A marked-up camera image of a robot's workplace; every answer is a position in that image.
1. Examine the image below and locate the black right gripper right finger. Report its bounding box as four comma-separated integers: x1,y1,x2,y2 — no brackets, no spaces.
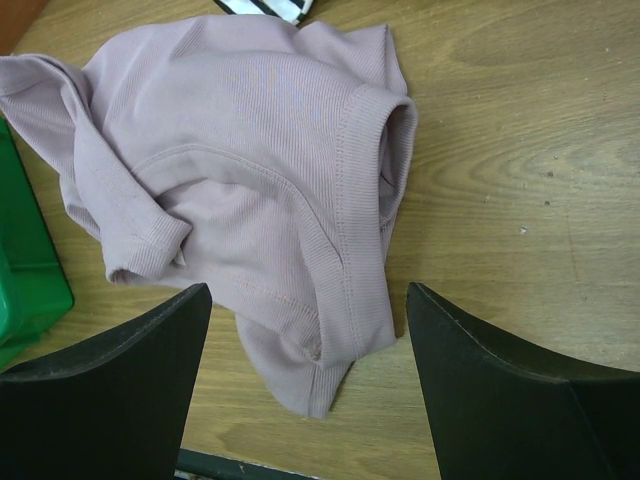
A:
406,283,639,479

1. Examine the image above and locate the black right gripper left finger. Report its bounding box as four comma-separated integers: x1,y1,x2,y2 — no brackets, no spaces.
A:
1,284,210,479

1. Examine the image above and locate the mauve pink tank top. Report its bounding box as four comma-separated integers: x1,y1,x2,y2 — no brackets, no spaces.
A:
1,15,417,418

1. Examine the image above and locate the green plastic laundry basket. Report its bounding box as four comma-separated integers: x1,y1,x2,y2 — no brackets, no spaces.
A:
1,122,74,366

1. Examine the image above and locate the black white striped garment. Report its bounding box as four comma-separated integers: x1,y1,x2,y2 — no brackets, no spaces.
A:
214,0,314,25

